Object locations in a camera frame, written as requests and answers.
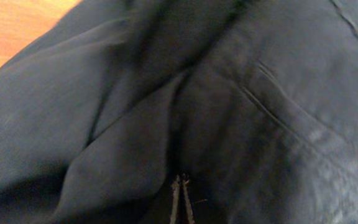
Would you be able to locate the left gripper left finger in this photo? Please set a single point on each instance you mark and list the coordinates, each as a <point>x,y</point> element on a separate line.
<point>175,200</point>

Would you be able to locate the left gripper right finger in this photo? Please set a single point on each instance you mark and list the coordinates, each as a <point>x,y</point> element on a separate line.
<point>187,202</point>

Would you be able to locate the navy blue shorts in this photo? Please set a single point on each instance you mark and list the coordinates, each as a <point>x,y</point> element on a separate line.
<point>255,102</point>

